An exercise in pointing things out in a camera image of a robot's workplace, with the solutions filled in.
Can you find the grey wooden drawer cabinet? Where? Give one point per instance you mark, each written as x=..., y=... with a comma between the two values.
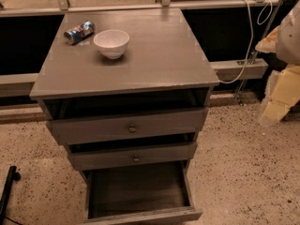
x=163, y=69

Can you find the blue crushed drink can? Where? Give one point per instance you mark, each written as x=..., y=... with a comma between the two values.
x=79, y=32

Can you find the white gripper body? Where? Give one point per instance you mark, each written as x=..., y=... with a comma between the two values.
x=290, y=41

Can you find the grey drawer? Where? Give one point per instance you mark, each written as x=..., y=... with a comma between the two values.
x=121, y=127
x=121, y=157
x=150, y=194

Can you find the black floor stand leg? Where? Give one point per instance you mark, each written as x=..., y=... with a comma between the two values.
x=12, y=176

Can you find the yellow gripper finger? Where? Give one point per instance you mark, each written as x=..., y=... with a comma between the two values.
x=272, y=112

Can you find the thin metal diagonal rod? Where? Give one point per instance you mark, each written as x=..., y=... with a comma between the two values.
x=266, y=45

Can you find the grey middle drawer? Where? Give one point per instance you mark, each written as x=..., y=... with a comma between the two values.
x=121, y=157

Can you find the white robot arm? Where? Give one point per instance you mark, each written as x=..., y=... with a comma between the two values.
x=288, y=38

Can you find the grey top drawer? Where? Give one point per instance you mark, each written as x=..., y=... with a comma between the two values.
x=121, y=127

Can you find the grey bottom drawer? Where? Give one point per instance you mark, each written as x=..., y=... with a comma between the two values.
x=150, y=194

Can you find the white ceramic bowl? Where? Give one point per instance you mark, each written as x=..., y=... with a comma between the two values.
x=111, y=43

